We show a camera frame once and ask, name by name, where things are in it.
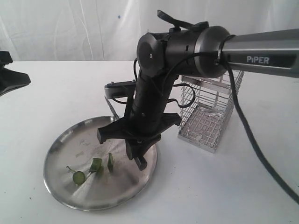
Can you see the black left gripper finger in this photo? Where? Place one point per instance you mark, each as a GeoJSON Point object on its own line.
{"type": "Point", "coordinates": [5, 58]}
{"type": "Point", "coordinates": [11, 80]}

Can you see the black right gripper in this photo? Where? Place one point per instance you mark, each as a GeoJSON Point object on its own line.
{"type": "Point", "coordinates": [137, 141]}

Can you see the green chili pepper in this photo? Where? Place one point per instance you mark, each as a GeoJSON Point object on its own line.
{"type": "Point", "coordinates": [78, 176]}

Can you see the black handled knife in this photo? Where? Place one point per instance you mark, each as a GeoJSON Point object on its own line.
{"type": "Point", "coordinates": [113, 111]}

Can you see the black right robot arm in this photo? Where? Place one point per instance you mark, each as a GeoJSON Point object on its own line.
{"type": "Point", "coordinates": [208, 52]}

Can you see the white backdrop curtain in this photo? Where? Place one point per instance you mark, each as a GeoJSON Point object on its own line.
{"type": "Point", "coordinates": [95, 30]}

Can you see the round stainless steel plate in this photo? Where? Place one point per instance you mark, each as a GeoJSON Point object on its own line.
{"type": "Point", "coordinates": [76, 147]}

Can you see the wire metal utensil holder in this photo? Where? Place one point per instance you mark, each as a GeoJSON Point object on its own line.
{"type": "Point", "coordinates": [204, 122]}

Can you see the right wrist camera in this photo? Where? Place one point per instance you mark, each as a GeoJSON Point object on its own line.
{"type": "Point", "coordinates": [120, 89]}

